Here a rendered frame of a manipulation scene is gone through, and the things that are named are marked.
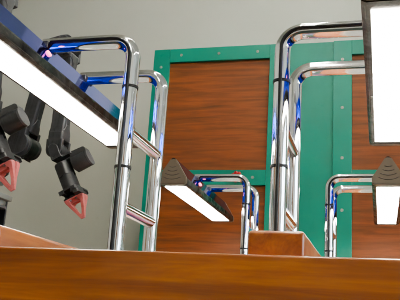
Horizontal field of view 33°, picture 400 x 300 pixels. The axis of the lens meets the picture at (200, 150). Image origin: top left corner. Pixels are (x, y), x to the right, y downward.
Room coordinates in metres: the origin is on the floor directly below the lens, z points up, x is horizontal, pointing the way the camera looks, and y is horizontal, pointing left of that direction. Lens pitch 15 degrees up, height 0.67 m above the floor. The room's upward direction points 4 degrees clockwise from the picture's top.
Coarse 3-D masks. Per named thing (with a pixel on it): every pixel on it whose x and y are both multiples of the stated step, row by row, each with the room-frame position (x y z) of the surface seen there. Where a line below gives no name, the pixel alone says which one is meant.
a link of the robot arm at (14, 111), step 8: (16, 104) 1.71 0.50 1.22; (0, 112) 1.72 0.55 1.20; (8, 112) 1.72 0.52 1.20; (16, 112) 1.70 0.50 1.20; (24, 112) 1.74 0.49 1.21; (0, 120) 1.71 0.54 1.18; (8, 120) 1.71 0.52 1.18; (16, 120) 1.70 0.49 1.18; (24, 120) 1.72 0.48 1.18; (8, 128) 1.71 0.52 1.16; (16, 128) 1.72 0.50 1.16
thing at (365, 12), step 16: (368, 0) 0.68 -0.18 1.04; (384, 0) 0.68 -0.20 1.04; (368, 16) 0.72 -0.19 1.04; (368, 32) 0.76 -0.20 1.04; (368, 48) 0.81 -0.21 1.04; (368, 64) 0.86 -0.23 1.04; (368, 80) 0.92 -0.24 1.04; (368, 96) 0.99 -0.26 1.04; (368, 112) 1.07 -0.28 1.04; (368, 128) 1.17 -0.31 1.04; (384, 144) 1.25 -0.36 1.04
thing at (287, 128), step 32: (288, 32) 0.91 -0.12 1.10; (320, 32) 0.90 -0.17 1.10; (352, 32) 0.89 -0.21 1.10; (288, 64) 0.92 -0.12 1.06; (320, 64) 1.05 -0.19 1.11; (352, 64) 1.03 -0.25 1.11; (288, 96) 0.92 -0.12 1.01; (288, 128) 0.92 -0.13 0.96; (288, 160) 1.06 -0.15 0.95; (288, 192) 1.06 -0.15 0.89; (288, 224) 1.01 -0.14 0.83
